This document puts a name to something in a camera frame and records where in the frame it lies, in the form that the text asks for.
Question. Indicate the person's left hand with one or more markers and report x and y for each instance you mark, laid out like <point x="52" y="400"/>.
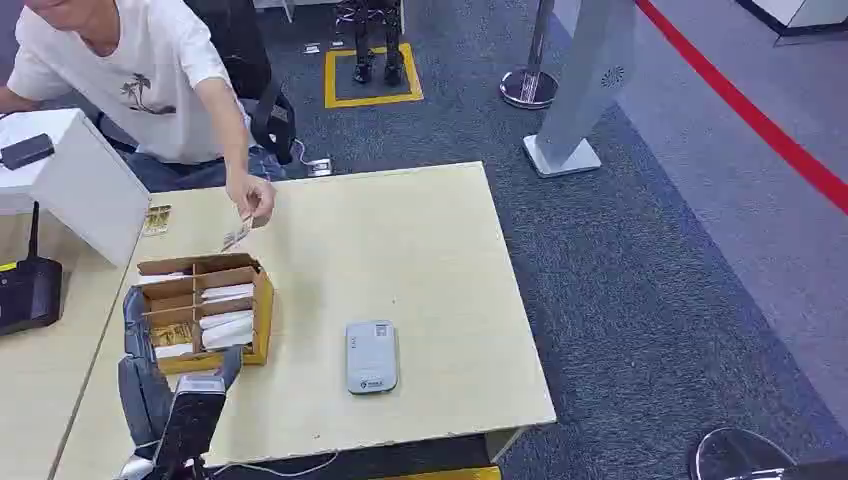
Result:
<point x="250" y="196"/>

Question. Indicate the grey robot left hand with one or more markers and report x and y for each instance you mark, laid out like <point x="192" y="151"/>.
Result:
<point x="142" y="391"/>

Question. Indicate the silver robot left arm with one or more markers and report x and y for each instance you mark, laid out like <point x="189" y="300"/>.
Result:
<point x="135" y="470"/>

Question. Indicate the thin white card stack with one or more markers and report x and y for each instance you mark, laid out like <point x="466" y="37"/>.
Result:
<point x="173" y="350"/>
<point x="227" y="292"/>
<point x="162" y="277"/>

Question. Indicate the gold printed card stack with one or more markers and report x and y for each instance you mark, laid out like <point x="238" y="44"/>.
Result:
<point x="158" y="220"/>
<point x="171" y="334"/>

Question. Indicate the metal floor socket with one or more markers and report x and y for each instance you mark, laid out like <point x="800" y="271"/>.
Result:
<point x="319" y="167"/>

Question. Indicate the thick white card stack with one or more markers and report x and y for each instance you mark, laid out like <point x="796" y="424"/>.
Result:
<point x="227" y="330"/>

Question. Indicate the wooden card box with dividers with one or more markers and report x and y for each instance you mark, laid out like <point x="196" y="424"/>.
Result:
<point x="262" y="311"/>

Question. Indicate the black office chair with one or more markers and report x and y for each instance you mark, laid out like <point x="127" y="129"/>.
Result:
<point x="245" y="60"/>

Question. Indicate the black router with antenna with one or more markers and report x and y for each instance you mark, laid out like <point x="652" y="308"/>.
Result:
<point x="28" y="295"/>

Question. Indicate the person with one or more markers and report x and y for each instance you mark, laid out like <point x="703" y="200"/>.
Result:
<point x="142" y="79"/>

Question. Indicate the small floor plate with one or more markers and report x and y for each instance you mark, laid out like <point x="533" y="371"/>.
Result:
<point x="311" y="48"/>
<point x="338" y="44"/>

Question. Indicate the white box cabinet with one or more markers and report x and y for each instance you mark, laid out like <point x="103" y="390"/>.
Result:
<point x="86" y="185"/>

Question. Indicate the black robot legs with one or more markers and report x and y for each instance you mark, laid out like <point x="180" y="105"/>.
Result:
<point x="378" y="40"/>

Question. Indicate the grey card reader device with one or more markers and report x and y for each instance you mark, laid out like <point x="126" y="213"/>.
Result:
<point x="371" y="358"/>

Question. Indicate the small black device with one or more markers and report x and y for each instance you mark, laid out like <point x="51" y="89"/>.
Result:
<point x="26" y="151"/>

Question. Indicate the yellow floor tape strip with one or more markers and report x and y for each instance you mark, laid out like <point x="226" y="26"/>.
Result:
<point x="450" y="474"/>

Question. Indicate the grey kiosk stand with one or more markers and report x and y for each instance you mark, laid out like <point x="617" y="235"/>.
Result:
<point x="583" y="86"/>

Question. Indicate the red barrier belt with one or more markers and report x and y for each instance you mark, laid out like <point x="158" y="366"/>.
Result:
<point x="748" y="116"/>

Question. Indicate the chrome stanchion base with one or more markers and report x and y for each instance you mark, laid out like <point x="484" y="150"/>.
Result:
<point x="735" y="457"/>

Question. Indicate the white cabinet with dark base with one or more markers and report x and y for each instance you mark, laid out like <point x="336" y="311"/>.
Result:
<point x="802" y="13"/>

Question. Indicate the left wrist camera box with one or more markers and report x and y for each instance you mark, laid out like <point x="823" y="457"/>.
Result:
<point x="192" y="424"/>

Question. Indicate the chrome stanchion post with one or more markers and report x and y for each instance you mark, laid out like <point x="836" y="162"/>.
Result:
<point x="530" y="83"/>

